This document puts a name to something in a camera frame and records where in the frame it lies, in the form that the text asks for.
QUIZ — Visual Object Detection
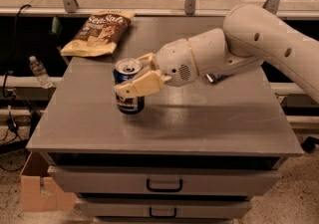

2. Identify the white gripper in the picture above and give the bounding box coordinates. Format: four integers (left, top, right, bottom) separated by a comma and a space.
114, 39, 198, 99

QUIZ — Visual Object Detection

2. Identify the blue pepsi can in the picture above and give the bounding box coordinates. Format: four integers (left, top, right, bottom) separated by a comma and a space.
113, 58, 145, 114

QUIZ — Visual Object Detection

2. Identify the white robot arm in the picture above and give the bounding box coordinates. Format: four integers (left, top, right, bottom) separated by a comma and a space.
115, 4, 319, 102

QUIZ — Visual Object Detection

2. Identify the brown sea salt chip bag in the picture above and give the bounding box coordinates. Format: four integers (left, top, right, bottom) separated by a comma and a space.
61, 10, 135, 57

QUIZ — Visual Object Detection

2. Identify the blue kettle chip bag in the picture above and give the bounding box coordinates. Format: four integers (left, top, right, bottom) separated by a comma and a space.
205, 74, 227, 85

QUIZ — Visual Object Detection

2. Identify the grey drawer cabinet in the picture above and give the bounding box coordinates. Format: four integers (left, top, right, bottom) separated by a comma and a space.
26, 16, 304, 224

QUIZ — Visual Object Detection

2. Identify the clear plastic water bottle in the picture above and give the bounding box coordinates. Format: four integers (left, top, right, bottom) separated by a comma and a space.
29, 56, 53, 89

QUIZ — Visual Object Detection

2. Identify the upper grey drawer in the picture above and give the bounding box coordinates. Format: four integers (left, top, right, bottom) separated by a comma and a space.
48, 166, 280, 196

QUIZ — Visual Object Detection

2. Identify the grey drawer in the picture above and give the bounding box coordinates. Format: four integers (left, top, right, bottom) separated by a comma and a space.
48, 166, 280, 196
77, 198, 251, 219

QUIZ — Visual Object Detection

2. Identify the lower grey drawer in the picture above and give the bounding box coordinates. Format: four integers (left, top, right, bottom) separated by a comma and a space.
77, 198, 251, 219

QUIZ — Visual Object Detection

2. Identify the brown cardboard box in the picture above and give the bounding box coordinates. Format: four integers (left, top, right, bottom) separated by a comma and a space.
20, 152, 76, 212

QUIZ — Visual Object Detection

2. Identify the black cable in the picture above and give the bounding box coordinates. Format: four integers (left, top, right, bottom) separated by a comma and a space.
0, 3, 33, 172

